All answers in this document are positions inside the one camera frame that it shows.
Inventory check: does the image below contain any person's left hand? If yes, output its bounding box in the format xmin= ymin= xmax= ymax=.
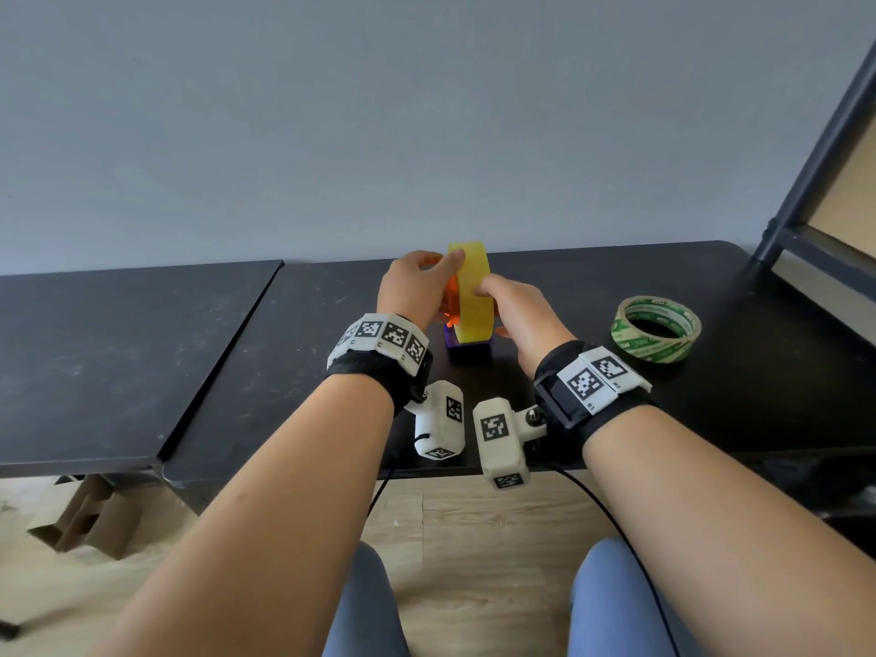
xmin=376 ymin=249 xmax=466 ymax=333

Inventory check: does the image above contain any person's right hand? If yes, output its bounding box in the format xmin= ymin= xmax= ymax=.
xmin=476 ymin=273 xmax=578 ymax=377

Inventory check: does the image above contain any yellow tape roll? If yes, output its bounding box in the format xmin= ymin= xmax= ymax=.
xmin=446 ymin=241 xmax=495 ymax=347

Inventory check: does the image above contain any orange and blue tape dispenser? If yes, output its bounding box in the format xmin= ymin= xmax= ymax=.
xmin=441 ymin=269 xmax=495 ymax=366

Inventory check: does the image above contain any green printed tape roll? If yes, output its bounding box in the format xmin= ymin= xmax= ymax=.
xmin=610 ymin=295 xmax=703 ymax=365

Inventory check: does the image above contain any person's left forearm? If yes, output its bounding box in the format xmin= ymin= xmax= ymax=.
xmin=89 ymin=375 xmax=397 ymax=657

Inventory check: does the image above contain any person's right forearm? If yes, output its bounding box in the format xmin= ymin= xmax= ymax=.
xmin=581 ymin=402 xmax=876 ymax=657

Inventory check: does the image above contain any person's right leg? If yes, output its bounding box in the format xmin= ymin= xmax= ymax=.
xmin=568 ymin=537 xmax=706 ymax=657

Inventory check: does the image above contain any person's leg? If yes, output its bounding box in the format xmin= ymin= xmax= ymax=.
xmin=568 ymin=537 xmax=706 ymax=657
xmin=321 ymin=543 xmax=411 ymax=657

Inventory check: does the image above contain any person's left leg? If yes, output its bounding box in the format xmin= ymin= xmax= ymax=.
xmin=321 ymin=543 xmax=411 ymax=657

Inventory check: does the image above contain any left wristband with markers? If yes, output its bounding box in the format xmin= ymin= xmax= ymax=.
xmin=325 ymin=312 xmax=434 ymax=417

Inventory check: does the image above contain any wristband with markers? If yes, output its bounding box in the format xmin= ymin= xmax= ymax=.
xmin=325 ymin=312 xmax=434 ymax=417
xmin=532 ymin=339 xmax=655 ymax=466

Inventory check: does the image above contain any right wristband with markers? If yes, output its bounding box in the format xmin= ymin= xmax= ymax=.
xmin=532 ymin=339 xmax=655 ymax=466

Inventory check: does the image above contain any cardboard box on shelf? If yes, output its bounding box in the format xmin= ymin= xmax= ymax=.
xmin=807 ymin=122 xmax=876 ymax=261

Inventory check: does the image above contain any brown cardboard piece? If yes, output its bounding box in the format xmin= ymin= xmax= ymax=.
xmin=26 ymin=474 xmax=149 ymax=560

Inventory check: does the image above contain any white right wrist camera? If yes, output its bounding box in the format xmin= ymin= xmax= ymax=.
xmin=472 ymin=397 xmax=548 ymax=491

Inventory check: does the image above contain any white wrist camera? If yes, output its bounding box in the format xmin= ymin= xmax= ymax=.
xmin=472 ymin=397 xmax=548 ymax=491
xmin=404 ymin=380 xmax=466 ymax=463

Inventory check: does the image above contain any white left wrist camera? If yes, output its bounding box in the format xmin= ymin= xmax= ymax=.
xmin=404 ymin=380 xmax=466 ymax=463

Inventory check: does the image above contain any black left camera cable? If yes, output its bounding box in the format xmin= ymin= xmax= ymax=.
xmin=366 ymin=430 xmax=433 ymax=517

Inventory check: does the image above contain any black metal shelf frame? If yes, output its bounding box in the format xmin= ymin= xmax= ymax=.
xmin=750 ymin=40 xmax=876 ymax=349

